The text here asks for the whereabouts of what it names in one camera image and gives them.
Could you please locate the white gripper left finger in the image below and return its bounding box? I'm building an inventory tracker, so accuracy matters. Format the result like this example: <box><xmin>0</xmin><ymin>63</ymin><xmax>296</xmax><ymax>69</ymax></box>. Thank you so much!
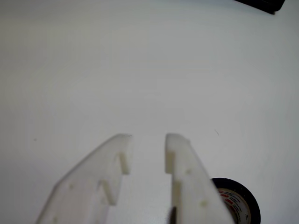
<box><xmin>35</xmin><ymin>133</ymin><xmax>135</xmax><ymax>224</ymax></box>

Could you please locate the black flat object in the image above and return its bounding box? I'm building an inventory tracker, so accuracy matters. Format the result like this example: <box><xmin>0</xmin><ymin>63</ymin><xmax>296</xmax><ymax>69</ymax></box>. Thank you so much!
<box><xmin>235</xmin><ymin>0</ymin><xmax>286</xmax><ymax>15</ymax></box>

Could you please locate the black tape roll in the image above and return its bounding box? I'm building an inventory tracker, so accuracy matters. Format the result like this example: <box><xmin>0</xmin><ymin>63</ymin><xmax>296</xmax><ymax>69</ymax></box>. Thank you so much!
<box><xmin>209</xmin><ymin>177</ymin><xmax>261</xmax><ymax>224</ymax></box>

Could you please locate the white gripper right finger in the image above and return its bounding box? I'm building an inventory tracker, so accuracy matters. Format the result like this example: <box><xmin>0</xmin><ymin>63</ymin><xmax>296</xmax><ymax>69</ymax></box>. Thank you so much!
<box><xmin>164</xmin><ymin>133</ymin><xmax>236</xmax><ymax>224</ymax></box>

